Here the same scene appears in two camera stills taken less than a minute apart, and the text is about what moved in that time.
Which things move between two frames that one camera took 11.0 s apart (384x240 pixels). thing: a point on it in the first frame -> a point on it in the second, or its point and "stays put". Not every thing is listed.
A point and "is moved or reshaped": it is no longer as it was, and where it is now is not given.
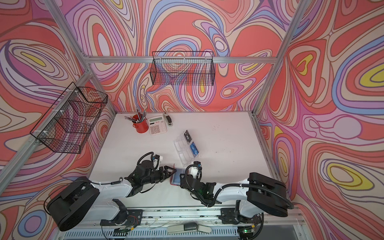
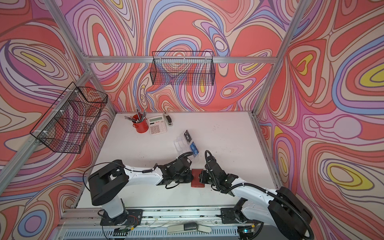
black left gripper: (163, 178) -> (190, 177)
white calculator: (157, 125) stays put
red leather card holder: (175, 179) is moved or reshaped
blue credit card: (194, 149) stays put
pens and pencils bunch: (140, 119) stays put
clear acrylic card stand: (186, 147) stays put
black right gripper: (182, 181) -> (203, 177)
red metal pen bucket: (140, 123) stays put
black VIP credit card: (187, 136) stays put
